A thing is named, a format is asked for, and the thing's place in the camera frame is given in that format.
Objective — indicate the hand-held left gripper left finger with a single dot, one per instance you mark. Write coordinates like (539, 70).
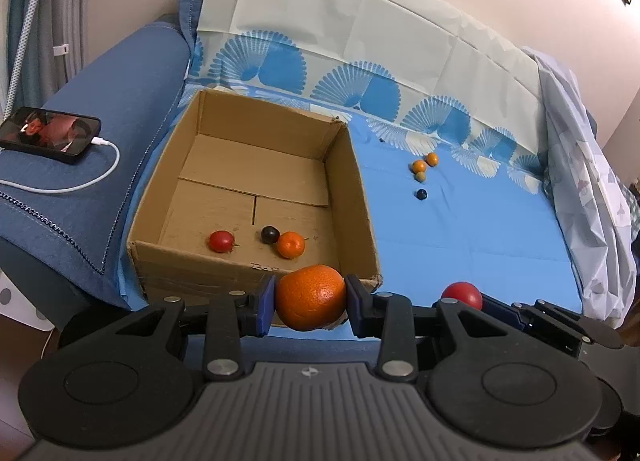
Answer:
(265, 311)

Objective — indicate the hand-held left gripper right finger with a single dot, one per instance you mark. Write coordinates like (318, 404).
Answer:
(356, 311)

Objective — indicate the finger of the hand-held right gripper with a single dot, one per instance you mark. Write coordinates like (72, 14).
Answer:
(505, 316)

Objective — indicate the red cherry tomato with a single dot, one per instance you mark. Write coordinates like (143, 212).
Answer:
(465, 293)
(221, 241)

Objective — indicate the small orange mandarin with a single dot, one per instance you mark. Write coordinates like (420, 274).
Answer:
(290, 245)
(432, 159)
(419, 166)
(310, 298)

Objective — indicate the small dark plum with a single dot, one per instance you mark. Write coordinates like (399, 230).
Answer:
(270, 234)

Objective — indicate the dark blue blueberry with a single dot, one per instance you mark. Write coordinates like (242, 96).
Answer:
(422, 194)

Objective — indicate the brown cardboard box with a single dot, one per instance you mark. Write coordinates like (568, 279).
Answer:
(250, 166)

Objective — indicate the small olive green grape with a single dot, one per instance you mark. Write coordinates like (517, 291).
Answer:
(421, 176)

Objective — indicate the blue fan-print sheet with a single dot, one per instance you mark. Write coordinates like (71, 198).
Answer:
(450, 251)

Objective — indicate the grey patterned blanket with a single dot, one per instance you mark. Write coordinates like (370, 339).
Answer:
(585, 166)

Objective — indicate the white polka dot stool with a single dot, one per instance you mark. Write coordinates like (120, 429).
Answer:
(20, 301)

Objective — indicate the black smartphone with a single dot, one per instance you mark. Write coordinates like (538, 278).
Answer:
(50, 133)

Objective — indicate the white curtain clip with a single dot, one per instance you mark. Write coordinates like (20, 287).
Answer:
(60, 49)

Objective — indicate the grey curtain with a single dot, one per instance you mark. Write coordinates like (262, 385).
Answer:
(65, 1)

